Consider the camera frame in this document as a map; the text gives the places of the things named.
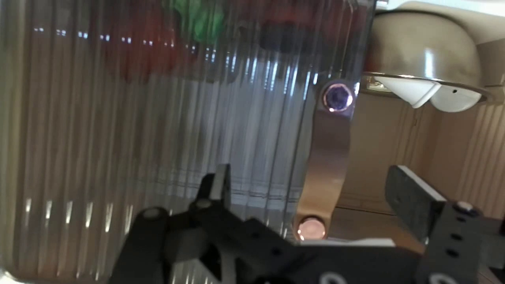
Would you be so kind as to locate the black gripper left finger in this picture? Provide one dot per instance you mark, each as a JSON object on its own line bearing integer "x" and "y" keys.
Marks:
{"x": 210, "y": 246}

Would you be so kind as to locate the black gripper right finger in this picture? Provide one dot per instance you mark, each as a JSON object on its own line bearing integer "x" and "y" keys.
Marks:
{"x": 458, "y": 241}

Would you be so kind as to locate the dark ribbed translucent cabinet door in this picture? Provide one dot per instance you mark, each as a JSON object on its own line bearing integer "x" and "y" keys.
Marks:
{"x": 158, "y": 131}

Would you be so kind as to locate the metal bowl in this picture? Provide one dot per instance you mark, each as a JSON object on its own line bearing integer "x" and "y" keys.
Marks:
{"x": 420, "y": 41}

